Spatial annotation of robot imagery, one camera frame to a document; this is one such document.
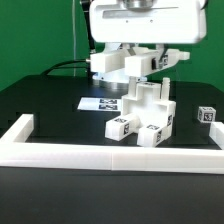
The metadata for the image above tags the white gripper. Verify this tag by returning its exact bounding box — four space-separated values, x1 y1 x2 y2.
89 0 207 70

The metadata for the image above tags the white chair back part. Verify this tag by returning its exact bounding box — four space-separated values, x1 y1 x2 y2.
124 47 190 77

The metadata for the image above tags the white chair seat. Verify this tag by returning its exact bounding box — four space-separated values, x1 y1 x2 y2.
120 77 177 141

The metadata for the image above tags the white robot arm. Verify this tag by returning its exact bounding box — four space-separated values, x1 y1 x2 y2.
89 0 207 88

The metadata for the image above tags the white long chair part left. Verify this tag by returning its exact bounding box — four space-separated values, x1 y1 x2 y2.
90 48 135 73

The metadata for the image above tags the white tag base sheet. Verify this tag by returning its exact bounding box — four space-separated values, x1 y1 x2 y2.
78 97 121 111

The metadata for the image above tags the white U-shaped fence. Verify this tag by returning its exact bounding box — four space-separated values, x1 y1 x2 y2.
0 114 224 174

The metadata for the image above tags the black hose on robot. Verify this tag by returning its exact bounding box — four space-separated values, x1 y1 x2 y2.
79 0 100 63

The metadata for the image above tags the black cable on table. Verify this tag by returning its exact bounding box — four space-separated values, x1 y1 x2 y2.
40 59 88 77

